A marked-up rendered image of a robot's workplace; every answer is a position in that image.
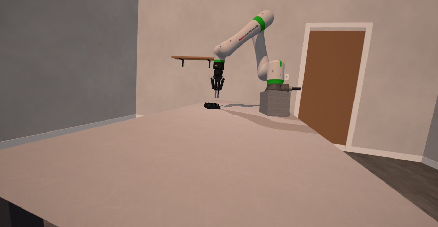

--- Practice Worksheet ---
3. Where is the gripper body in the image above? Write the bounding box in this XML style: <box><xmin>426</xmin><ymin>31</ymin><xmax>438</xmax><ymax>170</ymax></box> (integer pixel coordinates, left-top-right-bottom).
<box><xmin>213</xmin><ymin>70</ymin><xmax>223</xmax><ymax>81</ymax></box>

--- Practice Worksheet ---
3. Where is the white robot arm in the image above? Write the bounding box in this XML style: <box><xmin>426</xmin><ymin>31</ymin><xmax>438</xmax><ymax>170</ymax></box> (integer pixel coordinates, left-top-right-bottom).
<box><xmin>213</xmin><ymin>10</ymin><xmax>301</xmax><ymax>91</ymax></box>

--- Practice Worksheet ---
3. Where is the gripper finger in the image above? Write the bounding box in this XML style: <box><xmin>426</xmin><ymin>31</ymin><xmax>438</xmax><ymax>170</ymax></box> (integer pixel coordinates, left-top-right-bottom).
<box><xmin>211</xmin><ymin>77</ymin><xmax>217</xmax><ymax>98</ymax></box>
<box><xmin>216</xmin><ymin>77</ymin><xmax>225</xmax><ymax>98</ymax></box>

